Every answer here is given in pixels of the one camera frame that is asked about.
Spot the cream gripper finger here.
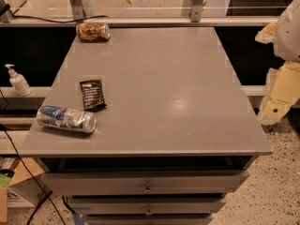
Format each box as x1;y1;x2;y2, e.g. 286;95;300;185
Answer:
255;21;278;44
257;61;300;125

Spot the orange soda can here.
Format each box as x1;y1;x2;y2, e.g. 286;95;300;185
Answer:
76;22;111;41

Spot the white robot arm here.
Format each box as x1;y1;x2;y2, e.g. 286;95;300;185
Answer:
255;0;300;126

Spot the blue silver redbull can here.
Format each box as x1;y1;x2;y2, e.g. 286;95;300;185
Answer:
37;106;97;133

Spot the grey drawer cabinet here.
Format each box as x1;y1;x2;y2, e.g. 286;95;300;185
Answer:
19;26;274;225

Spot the black snack packet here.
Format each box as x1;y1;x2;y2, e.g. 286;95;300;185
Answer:
80;80;106;112

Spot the bottom grey drawer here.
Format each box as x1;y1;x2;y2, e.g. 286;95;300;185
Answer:
86;215;213;225

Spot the grey drawer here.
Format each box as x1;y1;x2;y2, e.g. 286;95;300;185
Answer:
41;171;249;196
86;215;213;225
69;196;225;215

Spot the middle grey drawer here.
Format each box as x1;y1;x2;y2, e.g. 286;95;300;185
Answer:
69;196;225;215

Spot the top grey drawer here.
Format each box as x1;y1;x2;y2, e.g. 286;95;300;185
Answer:
41;171;249;196

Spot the white pump dispenser bottle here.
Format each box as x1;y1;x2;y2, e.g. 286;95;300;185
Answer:
5;64;32;97

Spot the cardboard box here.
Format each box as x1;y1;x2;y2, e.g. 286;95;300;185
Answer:
0;157;48;222

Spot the green object on box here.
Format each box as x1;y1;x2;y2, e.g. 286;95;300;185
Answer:
0;169;14;188

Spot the grey metal bracket right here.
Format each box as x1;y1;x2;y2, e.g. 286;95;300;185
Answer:
181;0;207;23

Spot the grey metal bracket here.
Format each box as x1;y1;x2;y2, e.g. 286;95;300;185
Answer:
181;0;207;23
69;0;97;20

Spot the black cable on rail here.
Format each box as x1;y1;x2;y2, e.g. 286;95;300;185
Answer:
12;14;109;24

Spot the grey metal bracket left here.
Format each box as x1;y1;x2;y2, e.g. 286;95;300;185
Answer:
69;0;97;20

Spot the black cable on floor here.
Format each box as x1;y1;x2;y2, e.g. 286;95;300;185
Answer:
0;89;67;225

